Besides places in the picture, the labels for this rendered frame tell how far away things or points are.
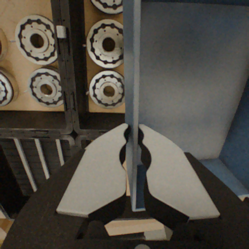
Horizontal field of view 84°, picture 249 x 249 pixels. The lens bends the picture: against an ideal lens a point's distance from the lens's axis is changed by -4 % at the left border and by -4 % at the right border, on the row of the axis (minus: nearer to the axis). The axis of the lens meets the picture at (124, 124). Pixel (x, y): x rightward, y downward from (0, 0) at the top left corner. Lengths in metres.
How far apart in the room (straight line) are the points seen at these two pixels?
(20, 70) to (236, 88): 0.46
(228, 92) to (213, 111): 0.03
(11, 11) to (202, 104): 0.44
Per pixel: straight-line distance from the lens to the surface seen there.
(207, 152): 0.25
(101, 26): 0.38
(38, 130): 0.39
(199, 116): 0.21
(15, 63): 0.48
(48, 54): 0.40
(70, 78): 0.32
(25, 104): 0.50
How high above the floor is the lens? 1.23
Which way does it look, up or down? 61 degrees down
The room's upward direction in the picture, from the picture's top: 172 degrees clockwise
